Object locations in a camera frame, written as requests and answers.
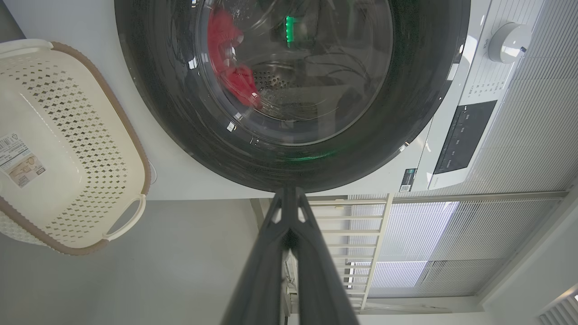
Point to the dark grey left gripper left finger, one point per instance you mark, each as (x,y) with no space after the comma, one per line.
(262,289)

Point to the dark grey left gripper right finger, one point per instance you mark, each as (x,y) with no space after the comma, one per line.
(316,289)

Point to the black round glass washer door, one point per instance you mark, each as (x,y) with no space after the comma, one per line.
(162,81)

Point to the red garment with white collar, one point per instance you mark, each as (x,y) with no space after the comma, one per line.
(223,40)

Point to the dark sticker with QR code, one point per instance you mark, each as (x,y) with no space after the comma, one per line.
(407,179)

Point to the white front-load washing machine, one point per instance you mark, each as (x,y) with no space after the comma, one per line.
(171,176)

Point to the stainless steel washing machine drum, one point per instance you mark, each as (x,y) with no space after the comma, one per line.
(275,79)

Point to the dark washing machine control panel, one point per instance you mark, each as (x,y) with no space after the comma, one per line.
(465,137)

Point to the cream perforated laundry basket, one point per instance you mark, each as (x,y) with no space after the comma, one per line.
(54,149)

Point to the product label sticker with barcode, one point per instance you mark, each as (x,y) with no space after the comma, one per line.
(20,162)

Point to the white slatted air vent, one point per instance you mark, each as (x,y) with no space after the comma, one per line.
(562,311)

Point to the white round control knob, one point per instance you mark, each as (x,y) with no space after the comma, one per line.
(508,43)

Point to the white barred frame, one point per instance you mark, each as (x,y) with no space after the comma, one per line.
(377,234)

